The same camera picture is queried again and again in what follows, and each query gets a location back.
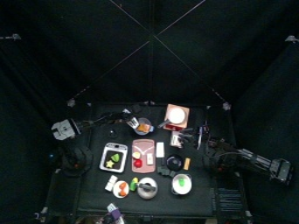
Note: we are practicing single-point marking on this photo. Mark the white rectangular block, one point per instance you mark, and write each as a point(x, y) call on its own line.
point(160, 149)

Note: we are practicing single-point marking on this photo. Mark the halved toy apple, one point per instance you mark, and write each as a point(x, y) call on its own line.
point(136, 155)

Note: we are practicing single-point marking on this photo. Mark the green toy in pot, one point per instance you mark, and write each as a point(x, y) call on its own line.
point(181, 182)

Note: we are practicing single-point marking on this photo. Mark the green and yellow toy corn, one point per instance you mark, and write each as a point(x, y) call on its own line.
point(133, 184)

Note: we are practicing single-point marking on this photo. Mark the orange toy carrot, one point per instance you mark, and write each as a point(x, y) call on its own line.
point(122, 187)

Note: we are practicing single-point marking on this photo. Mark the green toy vegetable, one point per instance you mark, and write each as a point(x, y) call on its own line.
point(114, 157)

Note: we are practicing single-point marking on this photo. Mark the white round plate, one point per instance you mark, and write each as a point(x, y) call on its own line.
point(120, 189)

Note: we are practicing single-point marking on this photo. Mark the silver pot lid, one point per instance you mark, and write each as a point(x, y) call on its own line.
point(146, 188)

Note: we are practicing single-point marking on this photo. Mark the small white toy slice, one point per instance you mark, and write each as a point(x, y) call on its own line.
point(149, 159)

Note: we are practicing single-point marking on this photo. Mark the red toy tomato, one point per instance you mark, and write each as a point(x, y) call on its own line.
point(137, 163)

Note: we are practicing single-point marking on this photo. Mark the grey tray with green fruit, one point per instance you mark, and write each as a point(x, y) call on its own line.
point(113, 157)

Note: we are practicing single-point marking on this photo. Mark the white and pink box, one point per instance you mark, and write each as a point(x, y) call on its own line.
point(174, 139)

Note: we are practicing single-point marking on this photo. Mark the metal frame clamp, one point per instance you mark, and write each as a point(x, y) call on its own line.
point(225, 106)
point(70, 102)

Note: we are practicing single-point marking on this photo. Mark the orange toast piece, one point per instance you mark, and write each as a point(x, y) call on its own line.
point(142, 127)

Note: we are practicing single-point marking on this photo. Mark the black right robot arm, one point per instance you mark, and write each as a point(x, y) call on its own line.
point(252, 159)

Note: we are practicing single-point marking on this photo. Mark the white toy block pair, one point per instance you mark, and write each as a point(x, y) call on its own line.
point(110, 183)

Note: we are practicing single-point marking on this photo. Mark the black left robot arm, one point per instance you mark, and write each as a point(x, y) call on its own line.
point(93, 122)

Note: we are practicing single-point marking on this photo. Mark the blue-grey bowl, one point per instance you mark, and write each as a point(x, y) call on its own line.
point(144, 130)

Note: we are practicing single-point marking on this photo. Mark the white pot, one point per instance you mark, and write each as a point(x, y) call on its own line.
point(181, 184)

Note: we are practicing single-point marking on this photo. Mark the purple toy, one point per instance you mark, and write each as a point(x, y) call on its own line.
point(114, 215)

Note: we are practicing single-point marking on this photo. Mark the orange wooden block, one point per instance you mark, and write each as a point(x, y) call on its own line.
point(186, 163)

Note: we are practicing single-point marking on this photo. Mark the yellow star toy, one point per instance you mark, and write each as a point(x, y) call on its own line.
point(109, 164)

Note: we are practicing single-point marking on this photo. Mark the pink cutting board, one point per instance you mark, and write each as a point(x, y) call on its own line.
point(144, 167)

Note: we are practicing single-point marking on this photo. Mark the pink toy stove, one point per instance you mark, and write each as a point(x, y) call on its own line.
point(182, 126)

